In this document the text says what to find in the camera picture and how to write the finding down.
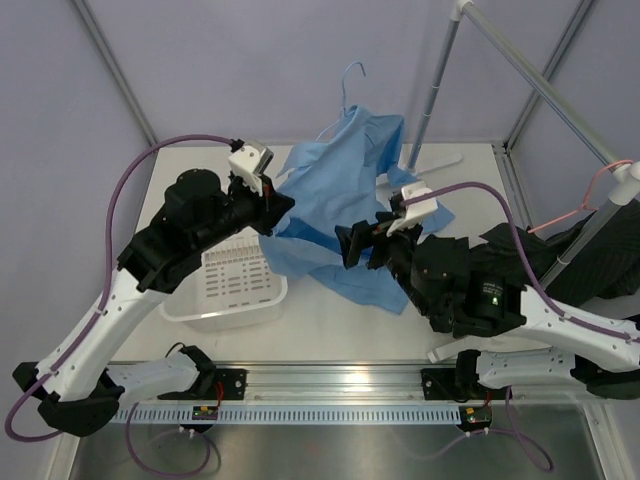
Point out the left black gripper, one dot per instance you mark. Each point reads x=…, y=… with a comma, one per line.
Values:
x=270, y=208

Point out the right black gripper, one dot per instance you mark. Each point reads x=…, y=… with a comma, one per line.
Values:
x=352, y=240

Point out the blue shirt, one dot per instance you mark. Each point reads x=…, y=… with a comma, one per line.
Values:
x=333, y=183

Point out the blue wire hanger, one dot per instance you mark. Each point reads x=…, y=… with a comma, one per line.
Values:
x=344, y=96

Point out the pink wire hanger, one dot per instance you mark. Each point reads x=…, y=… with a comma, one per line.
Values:
x=584, y=206

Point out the black striped shirt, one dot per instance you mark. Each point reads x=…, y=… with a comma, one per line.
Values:
x=607, y=267

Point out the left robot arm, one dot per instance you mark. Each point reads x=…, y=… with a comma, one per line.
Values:
x=197, y=214

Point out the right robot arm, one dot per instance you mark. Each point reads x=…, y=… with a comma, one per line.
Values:
x=436, y=274

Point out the white plastic basket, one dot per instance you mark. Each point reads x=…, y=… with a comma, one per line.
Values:
x=234, y=288

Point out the white clothes rack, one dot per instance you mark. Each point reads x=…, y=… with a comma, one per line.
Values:
x=530, y=75

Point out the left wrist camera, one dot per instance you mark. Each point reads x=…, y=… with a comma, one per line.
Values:
x=248, y=161

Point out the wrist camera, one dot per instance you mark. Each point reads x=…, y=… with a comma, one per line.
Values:
x=248, y=161
x=411, y=206

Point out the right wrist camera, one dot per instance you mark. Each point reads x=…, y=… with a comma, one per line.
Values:
x=411, y=206

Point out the aluminium mounting rail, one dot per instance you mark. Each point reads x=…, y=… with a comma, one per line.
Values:
x=330, y=385

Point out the white slotted cable duct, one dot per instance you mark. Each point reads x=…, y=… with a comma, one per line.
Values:
x=166, y=414

